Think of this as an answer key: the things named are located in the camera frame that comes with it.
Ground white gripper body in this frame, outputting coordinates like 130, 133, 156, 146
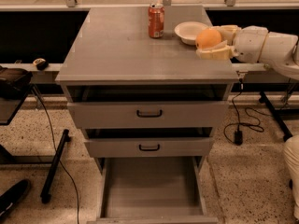
233, 26, 268, 63

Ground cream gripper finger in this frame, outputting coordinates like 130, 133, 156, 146
214, 25, 241, 45
196, 41, 234, 61

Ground orange fruit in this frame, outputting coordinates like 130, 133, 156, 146
195, 28, 221, 49

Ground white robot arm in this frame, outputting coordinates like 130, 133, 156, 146
195, 25, 298, 79

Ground grey drawer cabinet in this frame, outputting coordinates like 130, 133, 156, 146
55, 5, 240, 224

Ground grey top drawer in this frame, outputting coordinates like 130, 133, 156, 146
67, 101, 228, 129

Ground grey drawer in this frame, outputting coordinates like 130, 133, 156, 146
67, 101, 228, 129
85, 137, 213, 158
87, 157, 218, 224

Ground grey middle drawer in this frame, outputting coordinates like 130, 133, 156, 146
85, 137, 213, 158

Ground grey bottom drawer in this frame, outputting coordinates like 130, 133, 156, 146
87, 157, 218, 224

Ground white bowl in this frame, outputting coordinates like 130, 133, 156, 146
175, 21, 207, 46

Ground black stand leg right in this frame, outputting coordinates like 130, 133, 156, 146
259, 91, 292, 142

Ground orange soda can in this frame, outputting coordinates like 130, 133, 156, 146
148, 4, 164, 38

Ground person beige trouser leg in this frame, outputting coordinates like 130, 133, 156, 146
283, 135, 299, 219

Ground yellow black tape measure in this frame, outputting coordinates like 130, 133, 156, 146
33, 58, 49, 71

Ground black bag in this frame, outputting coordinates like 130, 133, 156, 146
0, 66, 33, 100

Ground black table leg left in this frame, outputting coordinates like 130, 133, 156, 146
40, 129, 70, 204

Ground black shoe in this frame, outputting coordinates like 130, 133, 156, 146
0, 179, 31, 221

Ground black power adapter cable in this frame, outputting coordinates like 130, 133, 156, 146
222, 77, 265, 147

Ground black cable left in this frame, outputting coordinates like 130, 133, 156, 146
31, 86, 81, 224

